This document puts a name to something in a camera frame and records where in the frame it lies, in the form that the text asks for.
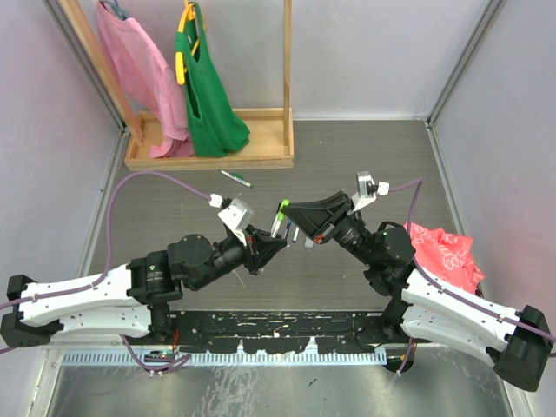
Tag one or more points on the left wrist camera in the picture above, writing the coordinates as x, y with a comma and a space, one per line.
235, 214

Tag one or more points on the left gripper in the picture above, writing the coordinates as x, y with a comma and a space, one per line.
258, 253

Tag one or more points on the white pen green tip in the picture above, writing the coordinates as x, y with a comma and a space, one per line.
276, 226

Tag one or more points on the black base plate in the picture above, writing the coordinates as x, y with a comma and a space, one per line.
273, 332

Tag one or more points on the translucent highlighter body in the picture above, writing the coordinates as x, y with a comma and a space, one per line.
308, 243

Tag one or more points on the wooden clothes rack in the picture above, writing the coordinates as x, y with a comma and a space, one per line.
271, 138

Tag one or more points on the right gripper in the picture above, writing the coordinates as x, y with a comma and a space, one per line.
314, 215

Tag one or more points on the yellow hanger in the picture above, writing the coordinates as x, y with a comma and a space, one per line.
187, 38

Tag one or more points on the grey slotted cable duct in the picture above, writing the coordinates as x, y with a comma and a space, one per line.
121, 358

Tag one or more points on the red patterned cloth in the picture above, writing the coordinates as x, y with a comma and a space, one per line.
446, 255

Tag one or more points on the blue pen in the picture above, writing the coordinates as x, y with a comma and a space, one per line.
287, 230

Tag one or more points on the pink shirt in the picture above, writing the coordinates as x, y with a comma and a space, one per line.
145, 75

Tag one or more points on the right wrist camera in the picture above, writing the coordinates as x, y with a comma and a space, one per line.
367, 190

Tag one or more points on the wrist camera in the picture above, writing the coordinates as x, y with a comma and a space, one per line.
367, 190
235, 214

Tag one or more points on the dark green pen cap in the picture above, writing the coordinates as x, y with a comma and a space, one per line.
236, 176

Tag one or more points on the light green pen cap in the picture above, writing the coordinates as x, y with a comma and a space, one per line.
280, 213

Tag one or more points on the green tank top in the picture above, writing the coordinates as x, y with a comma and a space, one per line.
215, 129

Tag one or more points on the blue grey hanger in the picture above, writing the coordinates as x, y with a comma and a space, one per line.
117, 10

